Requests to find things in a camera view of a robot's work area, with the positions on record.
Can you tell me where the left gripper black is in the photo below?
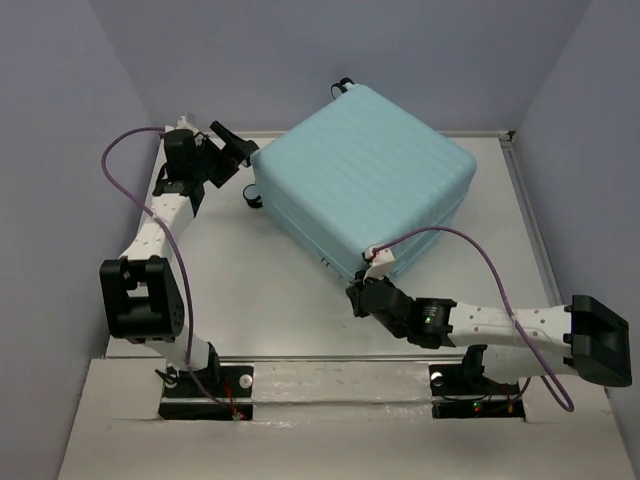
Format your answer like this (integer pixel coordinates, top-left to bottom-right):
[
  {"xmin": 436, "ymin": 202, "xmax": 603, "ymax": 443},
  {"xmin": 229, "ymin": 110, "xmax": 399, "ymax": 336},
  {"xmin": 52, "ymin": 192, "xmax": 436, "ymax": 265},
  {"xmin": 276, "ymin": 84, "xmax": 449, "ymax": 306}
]
[{"xmin": 192, "ymin": 122, "xmax": 258, "ymax": 187}]

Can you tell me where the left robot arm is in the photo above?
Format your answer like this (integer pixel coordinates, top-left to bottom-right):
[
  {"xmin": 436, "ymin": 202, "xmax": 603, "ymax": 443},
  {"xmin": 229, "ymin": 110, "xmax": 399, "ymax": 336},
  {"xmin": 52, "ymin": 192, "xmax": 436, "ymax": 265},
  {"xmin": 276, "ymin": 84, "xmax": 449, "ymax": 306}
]
[{"xmin": 99, "ymin": 119, "xmax": 258, "ymax": 395}]

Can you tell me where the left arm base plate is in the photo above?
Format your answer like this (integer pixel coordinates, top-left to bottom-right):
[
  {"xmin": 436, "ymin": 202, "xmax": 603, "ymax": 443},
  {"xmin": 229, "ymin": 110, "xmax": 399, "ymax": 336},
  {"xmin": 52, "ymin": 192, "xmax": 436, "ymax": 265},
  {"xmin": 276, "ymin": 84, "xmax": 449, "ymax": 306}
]
[{"xmin": 155, "ymin": 364, "xmax": 254, "ymax": 421}]

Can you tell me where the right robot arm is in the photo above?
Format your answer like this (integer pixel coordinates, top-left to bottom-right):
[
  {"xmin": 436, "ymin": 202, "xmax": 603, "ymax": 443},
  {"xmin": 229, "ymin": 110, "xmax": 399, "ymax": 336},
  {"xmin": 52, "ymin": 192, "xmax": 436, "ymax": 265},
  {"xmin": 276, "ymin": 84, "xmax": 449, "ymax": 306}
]
[{"xmin": 346, "ymin": 277, "xmax": 632, "ymax": 392}]

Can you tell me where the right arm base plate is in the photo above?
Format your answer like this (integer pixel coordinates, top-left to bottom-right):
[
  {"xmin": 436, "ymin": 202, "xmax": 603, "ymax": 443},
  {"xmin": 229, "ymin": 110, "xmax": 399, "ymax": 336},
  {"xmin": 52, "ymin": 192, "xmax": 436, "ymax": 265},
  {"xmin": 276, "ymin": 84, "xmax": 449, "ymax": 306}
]
[{"xmin": 429, "ymin": 364, "xmax": 526, "ymax": 420}]

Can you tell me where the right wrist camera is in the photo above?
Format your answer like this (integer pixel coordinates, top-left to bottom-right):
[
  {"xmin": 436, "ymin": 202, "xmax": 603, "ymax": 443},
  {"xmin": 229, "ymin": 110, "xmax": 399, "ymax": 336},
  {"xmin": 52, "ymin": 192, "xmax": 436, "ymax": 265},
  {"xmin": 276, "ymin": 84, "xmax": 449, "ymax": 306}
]
[{"xmin": 364, "ymin": 245, "xmax": 396, "ymax": 280}]

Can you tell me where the light blue hard-shell suitcase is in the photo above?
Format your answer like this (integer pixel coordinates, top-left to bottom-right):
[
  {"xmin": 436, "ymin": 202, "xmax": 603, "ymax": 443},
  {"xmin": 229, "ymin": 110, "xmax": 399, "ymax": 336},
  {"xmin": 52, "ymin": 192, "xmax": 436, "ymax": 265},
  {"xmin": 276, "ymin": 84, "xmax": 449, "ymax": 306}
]
[{"xmin": 251, "ymin": 78, "xmax": 477, "ymax": 282}]

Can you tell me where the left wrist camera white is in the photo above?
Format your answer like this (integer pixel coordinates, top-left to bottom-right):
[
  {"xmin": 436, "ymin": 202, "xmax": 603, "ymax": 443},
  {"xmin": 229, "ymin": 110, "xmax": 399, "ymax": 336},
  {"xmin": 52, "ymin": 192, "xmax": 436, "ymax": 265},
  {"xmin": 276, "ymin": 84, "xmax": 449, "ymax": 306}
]
[{"xmin": 174, "ymin": 113, "xmax": 207, "ymax": 146}]

